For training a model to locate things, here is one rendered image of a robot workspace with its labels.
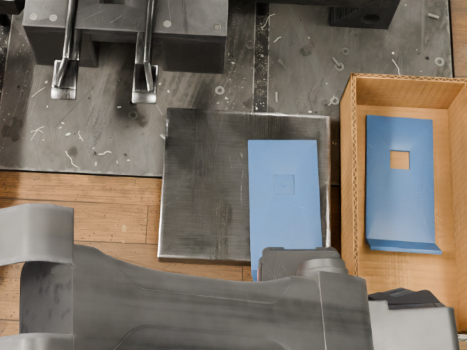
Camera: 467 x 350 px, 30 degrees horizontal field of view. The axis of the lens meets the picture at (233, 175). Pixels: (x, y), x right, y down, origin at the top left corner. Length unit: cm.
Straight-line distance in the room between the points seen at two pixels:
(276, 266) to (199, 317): 26
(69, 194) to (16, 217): 46
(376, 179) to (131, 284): 49
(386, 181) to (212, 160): 18
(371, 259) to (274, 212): 11
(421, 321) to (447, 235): 28
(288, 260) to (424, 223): 21
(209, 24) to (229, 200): 18
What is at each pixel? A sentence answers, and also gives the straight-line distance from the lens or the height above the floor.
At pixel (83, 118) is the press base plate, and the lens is 93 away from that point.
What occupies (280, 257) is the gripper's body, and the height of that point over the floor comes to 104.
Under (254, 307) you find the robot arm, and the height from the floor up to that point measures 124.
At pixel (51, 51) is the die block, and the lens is 93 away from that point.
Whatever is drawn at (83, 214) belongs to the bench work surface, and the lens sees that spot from 89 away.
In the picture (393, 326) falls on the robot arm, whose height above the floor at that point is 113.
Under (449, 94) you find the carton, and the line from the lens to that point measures 93.
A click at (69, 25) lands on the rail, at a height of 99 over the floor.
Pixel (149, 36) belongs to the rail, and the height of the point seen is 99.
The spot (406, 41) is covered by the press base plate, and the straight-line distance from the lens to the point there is 99.
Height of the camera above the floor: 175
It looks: 70 degrees down
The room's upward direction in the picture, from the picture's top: 8 degrees clockwise
